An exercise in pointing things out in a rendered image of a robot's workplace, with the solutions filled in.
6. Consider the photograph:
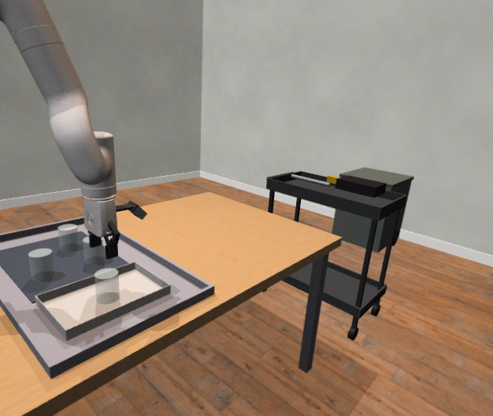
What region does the shallow beige rectangular tray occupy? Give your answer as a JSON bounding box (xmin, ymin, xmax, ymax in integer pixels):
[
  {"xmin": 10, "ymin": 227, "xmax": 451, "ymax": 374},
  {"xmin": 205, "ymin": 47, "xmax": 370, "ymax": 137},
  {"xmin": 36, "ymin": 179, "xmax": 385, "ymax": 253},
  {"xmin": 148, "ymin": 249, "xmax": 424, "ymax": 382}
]
[{"xmin": 35, "ymin": 262, "xmax": 170, "ymax": 341}]

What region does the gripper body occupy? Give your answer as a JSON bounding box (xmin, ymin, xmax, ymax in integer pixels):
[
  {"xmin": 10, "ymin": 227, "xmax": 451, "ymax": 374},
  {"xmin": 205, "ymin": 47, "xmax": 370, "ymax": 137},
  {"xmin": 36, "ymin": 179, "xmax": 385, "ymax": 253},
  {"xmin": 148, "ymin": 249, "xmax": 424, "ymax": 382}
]
[{"xmin": 84, "ymin": 195, "xmax": 117, "ymax": 238}]

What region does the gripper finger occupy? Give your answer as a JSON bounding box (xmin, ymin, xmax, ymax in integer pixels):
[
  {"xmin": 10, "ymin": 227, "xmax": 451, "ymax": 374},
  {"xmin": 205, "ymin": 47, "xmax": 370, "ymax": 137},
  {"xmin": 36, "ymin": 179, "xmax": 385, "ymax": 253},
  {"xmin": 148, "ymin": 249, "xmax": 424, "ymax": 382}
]
[
  {"xmin": 104, "ymin": 221, "xmax": 120, "ymax": 260},
  {"xmin": 88, "ymin": 231, "xmax": 102, "ymax": 248}
]

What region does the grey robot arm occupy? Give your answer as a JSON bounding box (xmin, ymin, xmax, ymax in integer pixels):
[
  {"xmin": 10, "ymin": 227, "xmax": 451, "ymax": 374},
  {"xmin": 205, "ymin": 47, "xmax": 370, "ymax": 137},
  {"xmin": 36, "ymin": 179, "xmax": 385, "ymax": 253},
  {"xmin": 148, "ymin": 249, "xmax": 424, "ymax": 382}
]
[{"xmin": 0, "ymin": 0, "xmax": 116, "ymax": 199}]

